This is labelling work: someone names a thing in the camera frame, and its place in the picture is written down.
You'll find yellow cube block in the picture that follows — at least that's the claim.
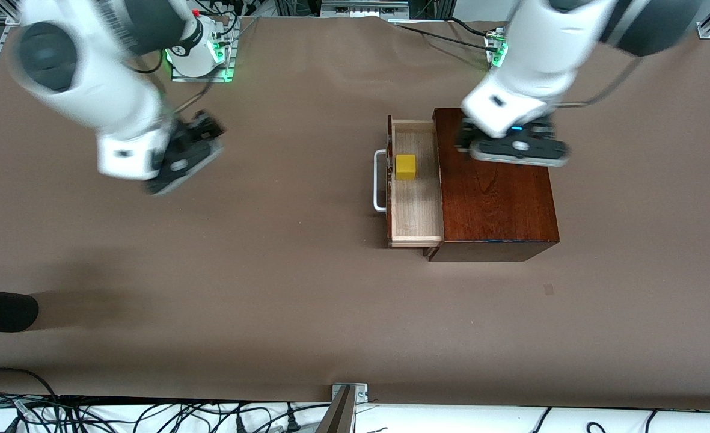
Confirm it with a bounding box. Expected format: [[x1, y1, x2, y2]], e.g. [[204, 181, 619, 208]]
[[395, 154, 418, 182]]

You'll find dark brown wooden cabinet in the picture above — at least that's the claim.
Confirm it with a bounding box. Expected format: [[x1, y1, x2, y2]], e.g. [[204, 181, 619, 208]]
[[428, 108, 560, 263]]

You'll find wooden drawer with white handle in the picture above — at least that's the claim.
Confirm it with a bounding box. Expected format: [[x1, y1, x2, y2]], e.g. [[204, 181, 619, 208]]
[[373, 114, 444, 249]]

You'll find brown table cover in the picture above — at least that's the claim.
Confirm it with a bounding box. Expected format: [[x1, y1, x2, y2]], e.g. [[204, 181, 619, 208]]
[[0, 15, 710, 411]]

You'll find grey equipment box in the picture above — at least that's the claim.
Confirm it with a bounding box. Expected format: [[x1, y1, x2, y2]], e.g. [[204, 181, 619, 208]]
[[321, 0, 411, 16]]

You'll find black padded cylinder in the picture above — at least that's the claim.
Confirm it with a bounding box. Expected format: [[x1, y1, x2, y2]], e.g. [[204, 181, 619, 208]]
[[0, 287, 39, 333]]

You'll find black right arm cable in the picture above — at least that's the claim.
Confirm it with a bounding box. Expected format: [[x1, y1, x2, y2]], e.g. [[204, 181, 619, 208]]
[[132, 51, 218, 116]]

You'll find long black table cable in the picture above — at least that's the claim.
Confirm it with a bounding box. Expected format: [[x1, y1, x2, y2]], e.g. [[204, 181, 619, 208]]
[[391, 22, 494, 51]]

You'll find short black table cable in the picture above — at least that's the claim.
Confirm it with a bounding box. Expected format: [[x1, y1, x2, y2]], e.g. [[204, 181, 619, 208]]
[[448, 17, 495, 39]]

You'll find tangled black cable bundle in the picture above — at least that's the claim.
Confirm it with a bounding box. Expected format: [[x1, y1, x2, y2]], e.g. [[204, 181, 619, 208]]
[[0, 391, 331, 433]]

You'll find black looped floor cable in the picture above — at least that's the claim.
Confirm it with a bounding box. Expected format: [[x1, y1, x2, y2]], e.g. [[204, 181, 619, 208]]
[[0, 368, 62, 402]]

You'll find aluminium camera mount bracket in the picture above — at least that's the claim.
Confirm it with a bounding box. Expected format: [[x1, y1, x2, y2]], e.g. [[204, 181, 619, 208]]
[[316, 383, 369, 433]]

